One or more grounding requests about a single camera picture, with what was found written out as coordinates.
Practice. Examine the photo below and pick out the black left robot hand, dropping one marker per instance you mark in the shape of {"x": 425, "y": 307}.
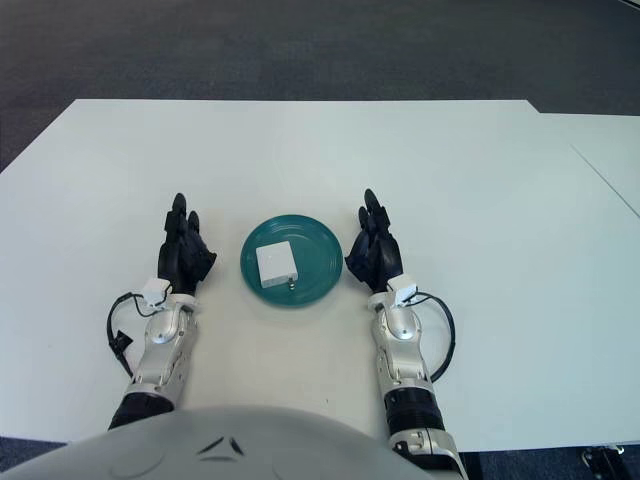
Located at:
{"x": 182, "y": 260}

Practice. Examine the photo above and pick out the grey robot torso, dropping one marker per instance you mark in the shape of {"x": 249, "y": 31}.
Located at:
{"x": 225, "y": 445}

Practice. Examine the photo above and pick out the adjoining white table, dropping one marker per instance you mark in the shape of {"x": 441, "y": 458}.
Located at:
{"x": 610, "y": 145}

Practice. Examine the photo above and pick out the black stand foot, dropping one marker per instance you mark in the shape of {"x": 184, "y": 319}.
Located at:
{"x": 602, "y": 457}

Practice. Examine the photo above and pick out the white charger block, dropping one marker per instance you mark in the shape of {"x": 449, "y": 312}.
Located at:
{"x": 274, "y": 262}

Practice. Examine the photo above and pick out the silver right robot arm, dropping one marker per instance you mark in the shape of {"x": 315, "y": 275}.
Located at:
{"x": 405, "y": 360}

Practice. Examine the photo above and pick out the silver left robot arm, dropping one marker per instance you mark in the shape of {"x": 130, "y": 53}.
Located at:
{"x": 160, "y": 350}

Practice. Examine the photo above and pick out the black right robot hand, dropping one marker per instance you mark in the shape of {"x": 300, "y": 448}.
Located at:
{"x": 380, "y": 260}

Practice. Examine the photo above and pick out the teal round plate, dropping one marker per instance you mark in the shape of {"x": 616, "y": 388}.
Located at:
{"x": 320, "y": 260}

